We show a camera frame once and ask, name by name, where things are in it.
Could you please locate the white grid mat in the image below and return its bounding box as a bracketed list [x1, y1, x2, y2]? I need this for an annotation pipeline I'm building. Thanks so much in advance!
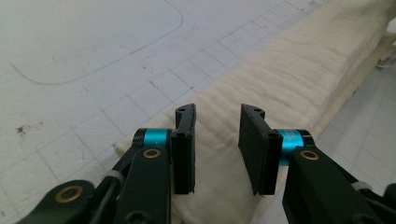
[0, 0, 396, 224]

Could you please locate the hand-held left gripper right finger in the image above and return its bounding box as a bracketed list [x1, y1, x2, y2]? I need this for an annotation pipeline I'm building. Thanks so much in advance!
[237, 104, 314, 197]

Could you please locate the cream cloth towel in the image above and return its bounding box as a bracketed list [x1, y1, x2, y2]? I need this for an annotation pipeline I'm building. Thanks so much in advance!
[113, 0, 396, 224]

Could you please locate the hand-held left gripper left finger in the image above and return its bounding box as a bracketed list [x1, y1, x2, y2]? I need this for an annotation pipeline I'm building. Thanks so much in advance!
[133, 103, 197, 196]

